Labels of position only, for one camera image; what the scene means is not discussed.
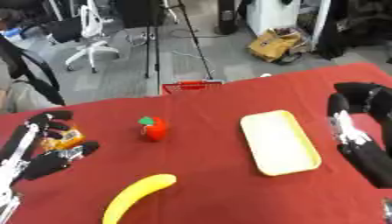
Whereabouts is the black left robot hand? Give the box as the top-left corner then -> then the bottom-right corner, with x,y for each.
0,109 -> 102,187

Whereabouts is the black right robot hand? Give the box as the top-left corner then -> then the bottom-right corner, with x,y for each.
325,81 -> 392,189

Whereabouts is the orange toy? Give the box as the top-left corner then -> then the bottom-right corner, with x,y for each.
39,126 -> 88,151

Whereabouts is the pale yellow tray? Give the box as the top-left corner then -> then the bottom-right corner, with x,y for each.
239,109 -> 324,178

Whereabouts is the yellow toy banana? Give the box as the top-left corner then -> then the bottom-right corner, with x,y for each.
101,173 -> 178,224

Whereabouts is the white office chair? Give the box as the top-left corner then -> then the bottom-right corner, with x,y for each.
45,0 -> 123,74

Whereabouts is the brown bag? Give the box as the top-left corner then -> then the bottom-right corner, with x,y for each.
246,27 -> 310,63

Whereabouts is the black tripod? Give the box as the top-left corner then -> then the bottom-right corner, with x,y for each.
142,0 -> 216,81

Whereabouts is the red basket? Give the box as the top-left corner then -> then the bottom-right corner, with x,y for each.
160,80 -> 226,96

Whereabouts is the white cabinet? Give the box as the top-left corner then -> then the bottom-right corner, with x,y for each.
245,0 -> 333,46

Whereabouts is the black stand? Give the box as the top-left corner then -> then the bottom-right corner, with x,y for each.
214,0 -> 241,36

